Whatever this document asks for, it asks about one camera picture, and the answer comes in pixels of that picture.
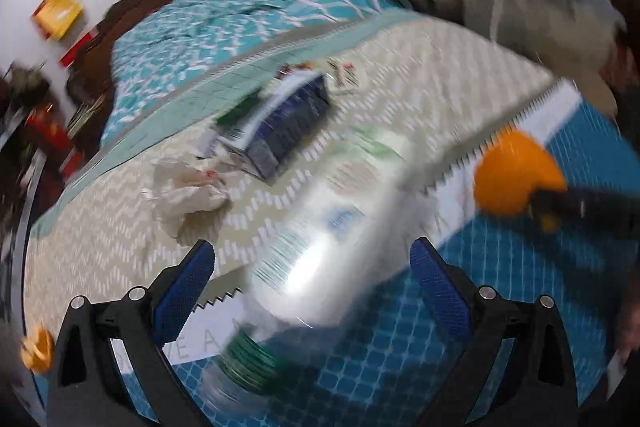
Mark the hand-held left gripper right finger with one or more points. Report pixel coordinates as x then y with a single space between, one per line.
440 292

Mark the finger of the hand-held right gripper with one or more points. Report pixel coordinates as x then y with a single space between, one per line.
595 212

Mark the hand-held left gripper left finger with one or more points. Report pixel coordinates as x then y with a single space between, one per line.
182 292

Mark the orange peel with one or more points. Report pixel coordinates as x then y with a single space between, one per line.
510 177
37 349

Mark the clear plastic bottle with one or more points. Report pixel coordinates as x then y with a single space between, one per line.
325 247

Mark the crumpled white paper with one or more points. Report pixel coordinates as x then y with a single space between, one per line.
185 197

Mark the dark blue carton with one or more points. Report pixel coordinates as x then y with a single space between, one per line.
280 122

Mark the red bag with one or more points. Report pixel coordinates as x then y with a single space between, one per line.
50 134

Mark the small white red wrapper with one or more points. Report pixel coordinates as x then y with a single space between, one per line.
342 74

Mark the carved wooden headboard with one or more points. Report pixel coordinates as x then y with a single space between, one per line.
100 52

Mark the dark handbag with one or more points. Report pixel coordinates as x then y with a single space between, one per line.
25 84

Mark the teal white quilt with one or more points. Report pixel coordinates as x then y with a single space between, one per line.
200 32

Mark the red yellow wall calendar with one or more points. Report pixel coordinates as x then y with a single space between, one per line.
57 9

